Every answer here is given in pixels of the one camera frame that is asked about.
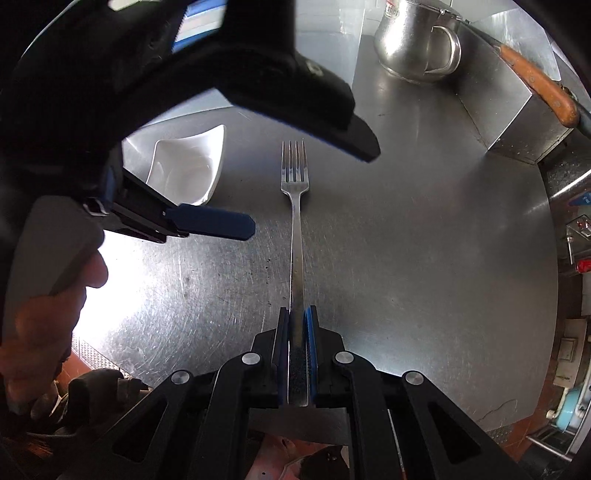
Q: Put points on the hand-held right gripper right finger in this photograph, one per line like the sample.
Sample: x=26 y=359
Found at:
x=310 y=355

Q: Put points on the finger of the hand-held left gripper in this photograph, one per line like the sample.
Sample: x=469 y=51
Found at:
x=212 y=221
x=323 y=106

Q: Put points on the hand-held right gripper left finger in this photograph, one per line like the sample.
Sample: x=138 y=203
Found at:
x=281 y=355

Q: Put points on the clear plastic storage box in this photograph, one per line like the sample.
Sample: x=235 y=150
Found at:
x=328 y=55

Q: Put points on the metal fork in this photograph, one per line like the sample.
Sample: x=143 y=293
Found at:
x=295 y=258

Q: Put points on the person's left hand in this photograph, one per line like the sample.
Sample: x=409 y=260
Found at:
x=37 y=341

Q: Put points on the white square dish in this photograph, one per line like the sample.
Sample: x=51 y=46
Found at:
x=184 y=166

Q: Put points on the steel kettle with lid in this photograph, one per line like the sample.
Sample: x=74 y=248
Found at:
x=406 y=41

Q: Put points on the steel knife holder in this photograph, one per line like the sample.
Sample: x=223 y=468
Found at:
x=503 y=106

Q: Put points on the steel appliance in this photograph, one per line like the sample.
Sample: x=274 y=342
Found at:
x=563 y=184

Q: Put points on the light blue basin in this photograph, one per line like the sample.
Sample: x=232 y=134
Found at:
x=568 y=410

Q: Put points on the beige wall switch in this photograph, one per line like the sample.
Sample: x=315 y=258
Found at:
x=565 y=350

